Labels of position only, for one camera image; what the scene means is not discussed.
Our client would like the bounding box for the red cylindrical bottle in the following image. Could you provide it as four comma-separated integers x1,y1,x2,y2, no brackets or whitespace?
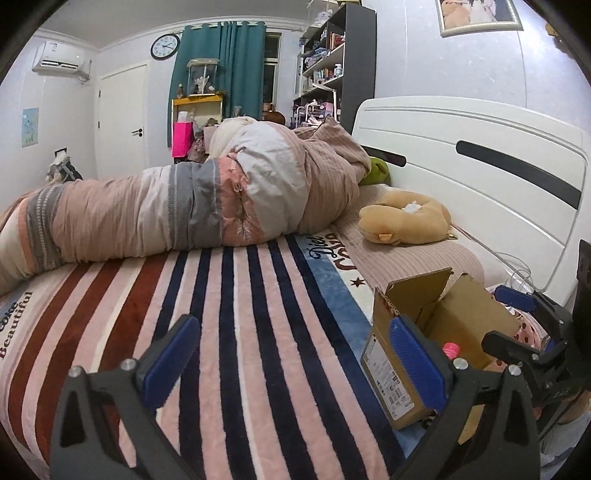
442,342,461,360

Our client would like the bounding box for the brown cardboard box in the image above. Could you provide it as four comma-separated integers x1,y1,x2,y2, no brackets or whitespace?
361,268,521,449

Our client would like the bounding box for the white bed headboard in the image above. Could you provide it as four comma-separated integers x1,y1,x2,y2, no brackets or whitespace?
353,96,590,304

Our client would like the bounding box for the tan plush toy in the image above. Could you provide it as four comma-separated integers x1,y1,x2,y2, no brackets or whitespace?
358,189,452,246

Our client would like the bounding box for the pink ribbed pillow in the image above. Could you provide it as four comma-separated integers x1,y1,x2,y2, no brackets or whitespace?
331,185,485,289

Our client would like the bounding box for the green plush toy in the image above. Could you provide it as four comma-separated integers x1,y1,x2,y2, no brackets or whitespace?
359,156,390,186

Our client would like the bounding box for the striped plush blanket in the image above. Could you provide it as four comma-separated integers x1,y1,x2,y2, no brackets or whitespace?
1,233,418,479

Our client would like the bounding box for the rolled pink grey duvet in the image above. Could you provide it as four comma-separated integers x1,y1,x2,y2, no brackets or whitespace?
1,117,370,292

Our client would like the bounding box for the dark bookshelf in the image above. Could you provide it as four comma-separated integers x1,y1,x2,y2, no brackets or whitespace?
290,1,378,132

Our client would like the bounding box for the pink bag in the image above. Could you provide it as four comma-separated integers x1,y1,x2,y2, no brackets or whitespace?
171,122,193,158

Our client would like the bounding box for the white door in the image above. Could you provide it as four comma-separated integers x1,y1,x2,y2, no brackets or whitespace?
95,64,147,179

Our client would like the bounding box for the yellow shelf unit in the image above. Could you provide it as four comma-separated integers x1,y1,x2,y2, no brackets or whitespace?
169,94,223,153

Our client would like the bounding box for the teal curtain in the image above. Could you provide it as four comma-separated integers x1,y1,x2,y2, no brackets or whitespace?
168,21,266,119

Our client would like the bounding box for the glass display case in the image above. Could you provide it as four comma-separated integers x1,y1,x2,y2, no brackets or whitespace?
186,58,219,96

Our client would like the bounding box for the white air conditioner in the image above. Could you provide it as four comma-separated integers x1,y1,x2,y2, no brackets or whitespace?
32,41,92,82

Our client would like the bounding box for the framed wall picture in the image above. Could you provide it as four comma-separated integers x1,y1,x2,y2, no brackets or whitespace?
437,0,523,37

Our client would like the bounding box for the blue wall poster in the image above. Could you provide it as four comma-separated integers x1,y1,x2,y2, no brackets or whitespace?
21,108,39,148

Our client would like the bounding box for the round wall clock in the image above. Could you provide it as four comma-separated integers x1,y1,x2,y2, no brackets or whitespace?
150,33,180,61

